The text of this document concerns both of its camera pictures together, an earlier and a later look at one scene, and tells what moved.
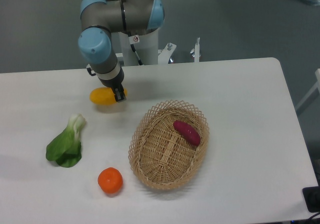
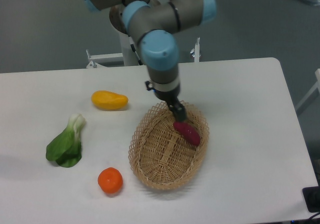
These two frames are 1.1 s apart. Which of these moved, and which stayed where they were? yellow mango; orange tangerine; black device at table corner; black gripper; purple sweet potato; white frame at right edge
Moved: yellow mango; black gripper
Stayed: black device at table corner; orange tangerine; white frame at right edge; purple sweet potato
